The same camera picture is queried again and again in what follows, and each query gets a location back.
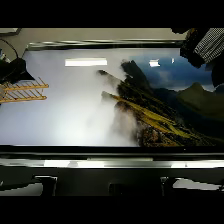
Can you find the brown wooden hanger rack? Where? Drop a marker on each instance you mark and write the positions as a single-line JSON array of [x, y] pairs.
[[23, 88]]

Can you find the silver frame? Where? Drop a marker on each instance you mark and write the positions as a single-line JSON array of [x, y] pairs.
[[133, 163]]

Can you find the checked shirt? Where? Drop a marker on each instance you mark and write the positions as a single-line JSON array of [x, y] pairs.
[[211, 43]]

